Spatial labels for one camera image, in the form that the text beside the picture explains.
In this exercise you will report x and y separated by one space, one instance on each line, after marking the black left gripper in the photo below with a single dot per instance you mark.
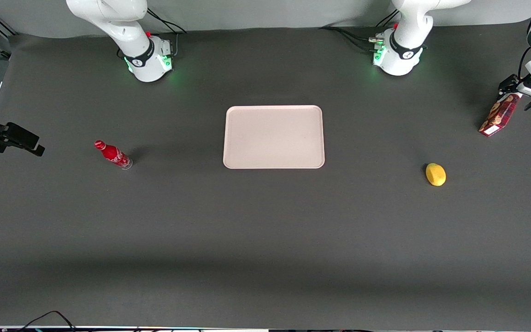
508 86

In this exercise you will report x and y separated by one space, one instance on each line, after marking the red cookie box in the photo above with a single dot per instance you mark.
498 117

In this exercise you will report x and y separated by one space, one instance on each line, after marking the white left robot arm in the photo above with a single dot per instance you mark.
406 46

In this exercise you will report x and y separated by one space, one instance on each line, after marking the pale pink plastic tray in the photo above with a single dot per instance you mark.
274 137

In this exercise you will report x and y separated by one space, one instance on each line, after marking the red cola bottle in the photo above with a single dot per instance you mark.
112 154

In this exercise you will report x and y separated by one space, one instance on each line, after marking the yellow lemon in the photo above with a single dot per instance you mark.
435 175

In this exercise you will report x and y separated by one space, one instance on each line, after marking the dark metal rail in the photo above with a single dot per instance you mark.
0 21

